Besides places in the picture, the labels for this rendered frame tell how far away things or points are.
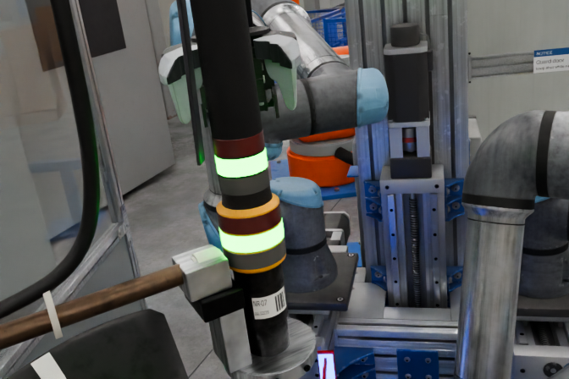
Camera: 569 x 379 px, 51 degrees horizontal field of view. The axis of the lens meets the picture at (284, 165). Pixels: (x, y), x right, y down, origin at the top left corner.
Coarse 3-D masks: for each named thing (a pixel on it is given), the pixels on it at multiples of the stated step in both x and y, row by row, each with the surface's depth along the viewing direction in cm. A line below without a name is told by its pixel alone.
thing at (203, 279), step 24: (192, 264) 39; (216, 264) 38; (192, 288) 38; (216, 288) 39; (240, 288) 39; (216, 312) 39; (240, 312) 40; (216, 336) 42; (240, 336) 41; (312, 336) 44; (240, 360) 41; (264, 360) 42; (288, 360) 42; (312, 360) 43
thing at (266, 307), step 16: (272, 272) 40; (256, 288) 40; (272, 288) 41; (256, 304) 41; (272, 304) 41; (256, 320) 41; (272, 320) 41; (256, 336) 42; (272, 336) 42; (288, 336) 43; (256, 352) 43; (272, 352) 42
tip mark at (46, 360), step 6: (48, 354) 52; (36, 360) 51; (42, 360) 51; (48, 360) 52; (54, 360) 52; (36, 366) 51; (42, 366) 51; (48, 366) 51; (54, 366) 52; (42, 372) 51; (48, 372) 51; (54, 372) 51; (60, 372) 51; (42, 378) 51; (48, 378) 51; (54, 378) 51; (60, 378) 51
